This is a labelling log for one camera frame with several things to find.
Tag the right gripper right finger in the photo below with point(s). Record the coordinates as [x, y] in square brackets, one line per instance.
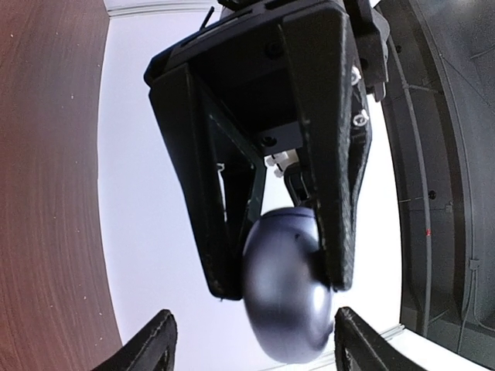
[359, 347]

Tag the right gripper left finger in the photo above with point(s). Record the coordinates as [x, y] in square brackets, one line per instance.
[152, 348]

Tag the lavender earbud charging case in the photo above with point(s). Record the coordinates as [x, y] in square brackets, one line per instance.
[287, 297]

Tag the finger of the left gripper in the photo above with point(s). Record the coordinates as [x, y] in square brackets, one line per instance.
[215, 166]

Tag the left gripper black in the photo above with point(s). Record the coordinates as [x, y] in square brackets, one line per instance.
[263, 64]

